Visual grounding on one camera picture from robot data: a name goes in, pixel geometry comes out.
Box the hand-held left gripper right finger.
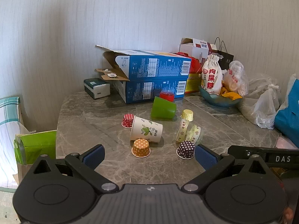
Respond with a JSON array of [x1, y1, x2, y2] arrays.
[[181, 144, 269, 194]]

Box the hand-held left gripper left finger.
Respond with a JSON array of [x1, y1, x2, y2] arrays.
[[30, 144, 118, 194]]

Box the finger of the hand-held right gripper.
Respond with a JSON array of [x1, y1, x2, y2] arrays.
[[227, 145, 267, 162]]

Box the purple polka-dot paper cup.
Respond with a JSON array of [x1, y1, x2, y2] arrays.
[[176, 140, 196, 160]]

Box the clear printed plastic cup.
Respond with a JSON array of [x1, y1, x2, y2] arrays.
[[172, 119, 204, 148]]

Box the yellow checked paper cup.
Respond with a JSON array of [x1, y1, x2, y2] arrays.
[[181, 109, 194, 122]]

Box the orange polka-dot paper cup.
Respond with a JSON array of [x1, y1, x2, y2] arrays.
[[131, 138, 151, 157]]

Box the red polka-dot paper cup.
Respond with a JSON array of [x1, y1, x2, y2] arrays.
[[121, 113, 136, 129]]

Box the white leaf-print paper cup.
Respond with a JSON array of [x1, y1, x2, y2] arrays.
[[130, 116, 163, 144]]

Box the green plastic cup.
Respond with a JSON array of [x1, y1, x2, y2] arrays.
[[150, 96, 177, 119]]

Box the red plastic cup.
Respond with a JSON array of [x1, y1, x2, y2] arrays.
[[159, 90, 175, 102]]

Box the blue bag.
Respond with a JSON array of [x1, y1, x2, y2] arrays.
[[274, 74, 299, 142]]

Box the white plastic bag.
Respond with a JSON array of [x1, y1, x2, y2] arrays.
[[238, 74, 283, 129]]

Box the blue glass bowl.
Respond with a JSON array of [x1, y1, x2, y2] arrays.
[[198, 85, 243, 108]]

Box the orange snack packets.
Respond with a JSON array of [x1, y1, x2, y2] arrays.
[[219, 80, 243, 100]]

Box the green tissue pack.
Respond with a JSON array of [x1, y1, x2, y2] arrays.
[[83, 77, 111, 99]]

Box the brown cardboard box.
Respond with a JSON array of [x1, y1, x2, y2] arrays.
[[16, 163, 36, 185]]

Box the clear red-print plastic bag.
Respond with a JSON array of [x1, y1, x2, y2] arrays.
[[223, 60, 249, 97]]

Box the red and yellow box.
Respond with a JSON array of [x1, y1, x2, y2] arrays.
[[176, 52, 206, 94]]

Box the closed blue cardboard box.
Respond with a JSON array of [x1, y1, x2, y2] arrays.
[[113, 77, 189, 104]]

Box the checked bedding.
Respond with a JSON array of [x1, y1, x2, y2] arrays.
[[0, 96, 32, 188]]

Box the black paper bag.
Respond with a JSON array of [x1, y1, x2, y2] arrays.
[[211, 37, 235, 70]]

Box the open blue cardboard box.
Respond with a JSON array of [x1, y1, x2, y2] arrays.
[[94, 44, 192, 82]]

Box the white and red carton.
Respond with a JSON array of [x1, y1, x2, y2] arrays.
[[179, 38, 218, 60]]

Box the white drawstring cloth bag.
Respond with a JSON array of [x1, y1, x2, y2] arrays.
[[200, 54, 223, 96]]

